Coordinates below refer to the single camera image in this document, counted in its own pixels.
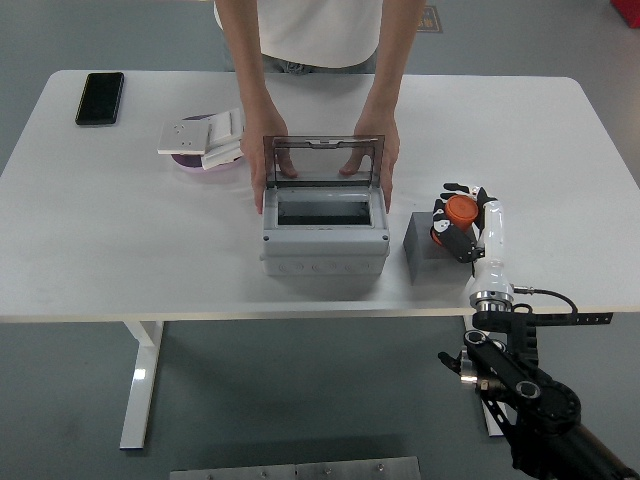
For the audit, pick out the grey plastic junction box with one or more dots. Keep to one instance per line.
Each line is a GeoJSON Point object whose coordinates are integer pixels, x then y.
{"type": "Point", "coordinates": [325, 250]}

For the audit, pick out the person's right forearm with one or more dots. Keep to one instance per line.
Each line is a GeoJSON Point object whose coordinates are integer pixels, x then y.
{"type": "Point", "coordinates": [250, 65]}

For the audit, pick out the grey metal plate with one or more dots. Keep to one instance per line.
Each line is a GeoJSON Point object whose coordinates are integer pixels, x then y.
{"type": "Point", "coordinates": [300, 471]}

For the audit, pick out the person's left hand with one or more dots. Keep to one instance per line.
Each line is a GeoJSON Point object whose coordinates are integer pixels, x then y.
{"type": "Point", "coordinates": [390, 150]}

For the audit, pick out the red box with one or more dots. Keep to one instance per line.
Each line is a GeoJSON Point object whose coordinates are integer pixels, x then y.
{"type": "Point", "coordinates": [627, 12]}

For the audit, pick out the person's left forearm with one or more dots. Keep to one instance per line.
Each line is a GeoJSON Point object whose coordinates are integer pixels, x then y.
{"type": "Point", "coordinates": [395, 65]}

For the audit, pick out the white wall switch panel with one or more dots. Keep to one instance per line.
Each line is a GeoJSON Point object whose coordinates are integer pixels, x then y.
{"type": "Point", "coordinates": [225, 147]}

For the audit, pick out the person's right hand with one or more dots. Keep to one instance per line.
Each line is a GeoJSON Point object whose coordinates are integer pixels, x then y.
{"type": "Point", "coordinates": [255, 155]}

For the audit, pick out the black perforated bracket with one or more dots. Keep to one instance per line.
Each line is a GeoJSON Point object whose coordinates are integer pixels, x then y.
{"type": "Point", "coordinates": [597, 318]}

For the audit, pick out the white wall socket plate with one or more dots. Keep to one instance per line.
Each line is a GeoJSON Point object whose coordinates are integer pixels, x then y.
{"type": "Point", "coordinates": [182, 136]}

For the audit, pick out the person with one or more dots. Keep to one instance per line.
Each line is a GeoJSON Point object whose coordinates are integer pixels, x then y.
{"type": "Point", "coordinates": [320, 30]}

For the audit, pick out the grey block battery holder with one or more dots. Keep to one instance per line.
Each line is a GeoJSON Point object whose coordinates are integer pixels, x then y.
{"type": "Point", "coordinates": [422, 245]}

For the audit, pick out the black smartphone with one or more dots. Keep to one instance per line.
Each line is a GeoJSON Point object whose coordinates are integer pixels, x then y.
{"type": "Point", "coordinates": [99, 99]}

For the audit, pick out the white table leg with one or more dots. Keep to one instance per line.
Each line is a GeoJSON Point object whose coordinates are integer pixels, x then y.
{"type": "Point", "coordinates": [142, 380]}
{"type": "Point", "coordinates": [495, 428]}

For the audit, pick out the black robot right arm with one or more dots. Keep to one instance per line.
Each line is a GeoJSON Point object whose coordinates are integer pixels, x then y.
{"type": "Point", "coordinates": [545, 405]}

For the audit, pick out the purple shallow dish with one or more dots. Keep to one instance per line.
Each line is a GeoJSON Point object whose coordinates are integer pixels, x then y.
{"type": "Point", "coordinates": [187, 162]}

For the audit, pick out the orange cylindrical battery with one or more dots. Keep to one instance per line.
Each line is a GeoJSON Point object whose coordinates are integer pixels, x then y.
{"type": "Point", "coordinates": [462, 212]}

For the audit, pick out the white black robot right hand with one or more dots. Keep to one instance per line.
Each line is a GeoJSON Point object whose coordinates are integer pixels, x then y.
{"type": "Point", "coordinates": [492, 240]}

